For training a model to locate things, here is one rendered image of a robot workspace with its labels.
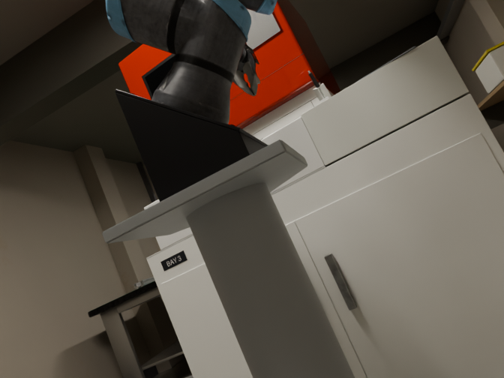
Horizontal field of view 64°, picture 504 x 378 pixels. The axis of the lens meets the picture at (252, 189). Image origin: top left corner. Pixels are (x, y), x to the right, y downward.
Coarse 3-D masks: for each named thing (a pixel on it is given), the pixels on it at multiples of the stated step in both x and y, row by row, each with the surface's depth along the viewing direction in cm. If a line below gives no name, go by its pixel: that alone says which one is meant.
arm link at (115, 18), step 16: (112, 0) 73; (128, 0) 72; (144, 0) 72; (160, 0) 72; (112, 16) 74; (128, 16) 73; (144, 16) 73; (160, 16) 72; (128, 32) 76; (144, 32) 75; (160, 32) 74; (160, 48) 78
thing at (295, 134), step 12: (300, 120) 103; (276, 132) 105; (288, 132) 104; (300, 132) 103; (288, 144) 104; (300, 144) 103; (312, 144) 102; (312, 156) 102; (312, 168) 102; (288, 180) 104; (168, 240) 120; (180, 240) 118
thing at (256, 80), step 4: (244, 64) 113; (248, 64) 112; (244, 68) 113; (248, 68) 112; (244, 72) 113; (248, 72) 112; (252, 72) 112; (248, 76) 112; (252, 76) 112; (256, 76) 113; (248, 80) 112; (252, 80) 112; (256, 80) 112; (252, 84) 112; (256, 84) 112; (252, 88) 112; (256, 88) 113
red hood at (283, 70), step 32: (288, 0) 207; (256, 32) 169; (288, 32) 164; (128, 64) 196; (160, 64) 188; (256, 64) 169; (288, 64) 164; (320, 64) 198; (256, 96) 170; (288, 96) 165
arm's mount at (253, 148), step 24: (120, 96) 72; (144, 120) 71; (168, 120) 69; (192, 120) 68; (144, 144) 70; (168, 144) 69; (192, 144) 68; (216, 144) 67; (240, 144) 66; (264, 144) 81; (168, 168) 69; (192, 168) 68; (216, 168) 67; (168, 192) 69
